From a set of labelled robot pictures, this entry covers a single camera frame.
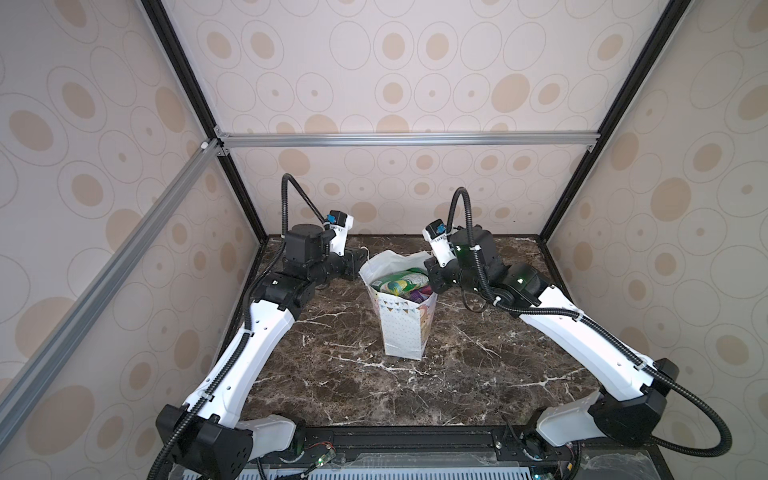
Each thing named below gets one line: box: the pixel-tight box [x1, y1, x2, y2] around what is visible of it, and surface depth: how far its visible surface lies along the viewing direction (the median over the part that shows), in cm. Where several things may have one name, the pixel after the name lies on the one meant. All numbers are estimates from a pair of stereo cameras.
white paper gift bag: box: [359, 250, 438, 360], surface depth 79 cm
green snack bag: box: [370, 268, 430, 297], surface depth 78 cm
